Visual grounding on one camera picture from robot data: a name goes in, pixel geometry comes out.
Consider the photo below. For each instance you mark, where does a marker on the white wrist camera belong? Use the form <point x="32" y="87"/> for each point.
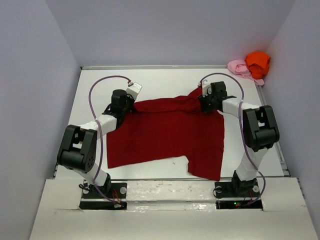
<point x="133" y="89"/>
<point x="205" y="85"/>

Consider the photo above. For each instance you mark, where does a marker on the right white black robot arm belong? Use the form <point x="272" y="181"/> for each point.
<point x="259" y="132"/>

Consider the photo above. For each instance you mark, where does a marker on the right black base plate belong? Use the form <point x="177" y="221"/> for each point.
<point x="229" y="198"/>

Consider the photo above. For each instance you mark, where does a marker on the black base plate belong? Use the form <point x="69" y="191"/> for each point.
<point x="112" y="198"/>
<point x="229" y="198"/>

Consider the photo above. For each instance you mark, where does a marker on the pink t shirt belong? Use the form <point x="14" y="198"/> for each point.
<point x="239" y="68"/>

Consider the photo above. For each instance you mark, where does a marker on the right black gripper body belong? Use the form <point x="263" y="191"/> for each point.
<point x="207" y="103"/>

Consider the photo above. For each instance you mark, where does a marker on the orange t shirt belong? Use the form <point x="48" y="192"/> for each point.
<point x="258" y="63"/>

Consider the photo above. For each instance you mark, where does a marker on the dark red t shirt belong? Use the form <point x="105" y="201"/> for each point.
<point x="165" y="128"/>

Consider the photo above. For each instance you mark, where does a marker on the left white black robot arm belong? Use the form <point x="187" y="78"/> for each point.
<point x="78" y="147"/>

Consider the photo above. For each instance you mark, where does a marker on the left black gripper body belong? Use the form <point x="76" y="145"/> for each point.
<point x="129" y="102"/>

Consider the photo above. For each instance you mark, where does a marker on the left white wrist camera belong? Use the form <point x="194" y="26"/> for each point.
<point x="133" y="89"/>

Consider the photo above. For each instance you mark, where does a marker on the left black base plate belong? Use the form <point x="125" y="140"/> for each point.
<point x="112" y="198"/>

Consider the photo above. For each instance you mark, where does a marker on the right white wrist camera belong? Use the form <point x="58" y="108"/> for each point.
<point x="205" y="85"/>

